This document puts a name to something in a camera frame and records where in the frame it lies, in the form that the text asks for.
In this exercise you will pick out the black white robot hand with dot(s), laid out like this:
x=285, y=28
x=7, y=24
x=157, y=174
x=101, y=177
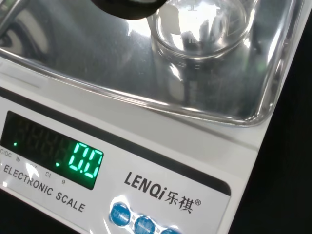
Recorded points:
x=126, y=9

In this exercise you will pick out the white electronic balance steel pan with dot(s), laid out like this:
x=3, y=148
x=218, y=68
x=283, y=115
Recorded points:
x=136, y=117

